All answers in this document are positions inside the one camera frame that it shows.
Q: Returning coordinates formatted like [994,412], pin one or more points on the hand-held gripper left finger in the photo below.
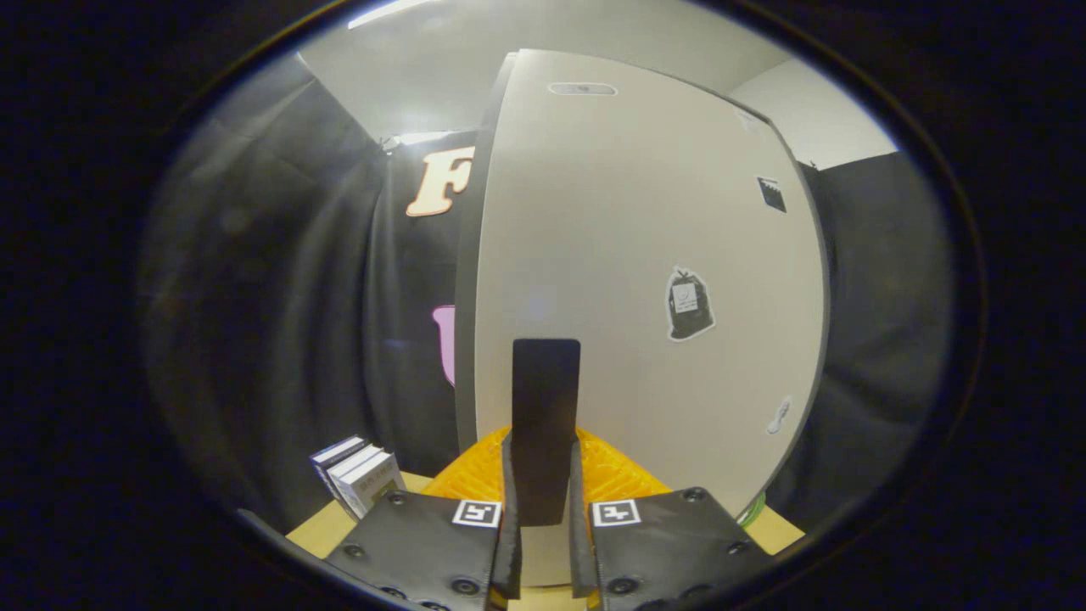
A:
[507,543]

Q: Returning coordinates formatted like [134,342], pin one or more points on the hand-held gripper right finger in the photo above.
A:
[580,543]

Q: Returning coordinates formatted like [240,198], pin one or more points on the dark grey shoe cabinet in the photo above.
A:
[465,255]

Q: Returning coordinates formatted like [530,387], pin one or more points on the white shoe cabinet door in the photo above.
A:
[611,212]

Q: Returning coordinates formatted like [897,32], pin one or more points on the small white box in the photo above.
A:
[333,453]
[373,485]
[355,462]

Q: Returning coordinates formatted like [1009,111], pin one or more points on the small green object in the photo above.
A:
[753,511]

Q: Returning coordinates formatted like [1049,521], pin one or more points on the black backdrop cloth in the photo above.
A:
[280,297]

